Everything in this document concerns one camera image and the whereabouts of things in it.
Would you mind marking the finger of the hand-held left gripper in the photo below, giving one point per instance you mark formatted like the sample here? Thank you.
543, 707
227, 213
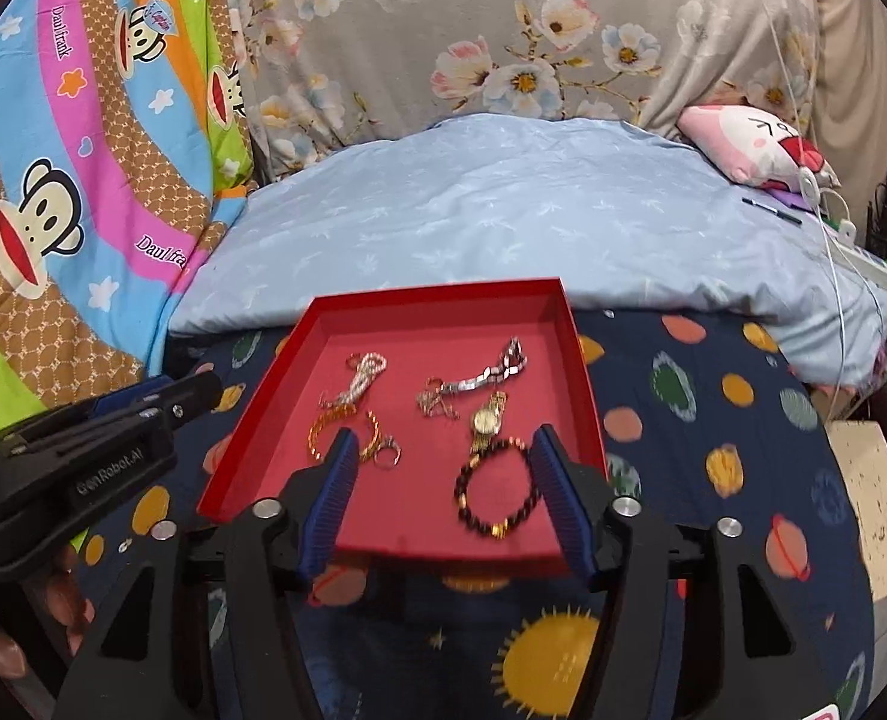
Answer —
136, 426
181, 390

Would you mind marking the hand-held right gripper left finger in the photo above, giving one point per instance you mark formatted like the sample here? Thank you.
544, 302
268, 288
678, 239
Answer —
331, 495

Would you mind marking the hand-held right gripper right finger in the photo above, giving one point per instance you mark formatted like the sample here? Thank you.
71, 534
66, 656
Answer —
563, 495

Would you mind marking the red cardboard tray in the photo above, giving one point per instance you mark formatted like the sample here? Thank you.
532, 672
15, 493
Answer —
428, 510

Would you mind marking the gold wristwatch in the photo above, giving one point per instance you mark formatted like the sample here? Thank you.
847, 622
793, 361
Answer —
487, 418

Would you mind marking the person's left hand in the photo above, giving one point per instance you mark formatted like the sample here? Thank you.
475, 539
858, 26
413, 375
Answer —
68, 600

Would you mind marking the navy planet print blanket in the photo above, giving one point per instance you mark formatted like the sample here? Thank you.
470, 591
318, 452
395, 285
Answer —
713, 510

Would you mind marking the monkey print blanket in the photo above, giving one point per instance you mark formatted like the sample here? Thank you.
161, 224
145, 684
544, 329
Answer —
113, 165

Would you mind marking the light blue pillow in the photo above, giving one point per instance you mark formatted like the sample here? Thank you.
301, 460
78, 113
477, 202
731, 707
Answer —
488, 225

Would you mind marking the black pen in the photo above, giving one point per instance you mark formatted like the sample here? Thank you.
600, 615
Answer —
771, 211

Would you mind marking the white power strip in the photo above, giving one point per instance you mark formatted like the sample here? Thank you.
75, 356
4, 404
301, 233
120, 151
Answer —
867, 262

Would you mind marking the pink plush pillow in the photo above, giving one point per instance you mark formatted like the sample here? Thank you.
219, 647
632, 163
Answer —
750, 142

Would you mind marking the grey floral sheet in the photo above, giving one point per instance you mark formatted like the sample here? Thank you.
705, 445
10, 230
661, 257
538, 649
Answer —
488, 30

